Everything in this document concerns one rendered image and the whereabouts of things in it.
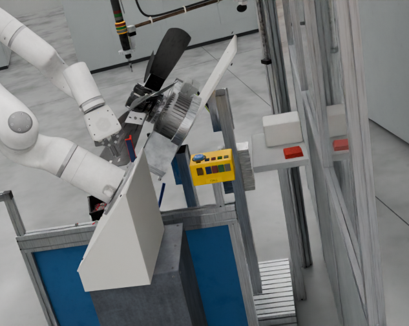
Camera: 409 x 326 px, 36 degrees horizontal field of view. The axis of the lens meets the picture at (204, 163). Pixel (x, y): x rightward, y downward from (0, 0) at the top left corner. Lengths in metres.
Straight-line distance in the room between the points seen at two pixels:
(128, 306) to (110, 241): 0.29
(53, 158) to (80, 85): 0.27
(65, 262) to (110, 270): 0.74
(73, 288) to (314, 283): 1.30
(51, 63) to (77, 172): 0.39
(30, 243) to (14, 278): 1.50
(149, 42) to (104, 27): 0.60
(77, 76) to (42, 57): 0.13
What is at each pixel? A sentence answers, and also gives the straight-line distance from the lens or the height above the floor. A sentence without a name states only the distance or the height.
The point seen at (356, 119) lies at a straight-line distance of 1.31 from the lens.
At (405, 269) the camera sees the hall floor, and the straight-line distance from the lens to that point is 3.45.
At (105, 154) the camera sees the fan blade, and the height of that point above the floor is 1.04.
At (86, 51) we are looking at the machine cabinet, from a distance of 8.15.
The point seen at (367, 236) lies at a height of 1.25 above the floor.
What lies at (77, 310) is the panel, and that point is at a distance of 2.82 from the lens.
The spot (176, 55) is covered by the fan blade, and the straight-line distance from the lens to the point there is 2.80.
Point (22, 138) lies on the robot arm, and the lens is 1.94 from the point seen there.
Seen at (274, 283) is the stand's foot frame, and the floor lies 0.08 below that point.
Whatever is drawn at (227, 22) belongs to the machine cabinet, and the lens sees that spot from 8.39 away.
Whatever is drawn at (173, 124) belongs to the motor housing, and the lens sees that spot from 2.70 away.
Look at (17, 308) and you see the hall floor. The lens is 3.85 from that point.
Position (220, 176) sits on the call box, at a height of 1.01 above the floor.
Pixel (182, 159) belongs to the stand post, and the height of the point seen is 0.88.
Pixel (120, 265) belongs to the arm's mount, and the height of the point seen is 1.01.
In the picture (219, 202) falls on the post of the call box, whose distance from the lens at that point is 2.43.
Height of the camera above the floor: 2.03
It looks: 24 degrees down
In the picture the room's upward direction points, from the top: 12 degrees counter-clockwise
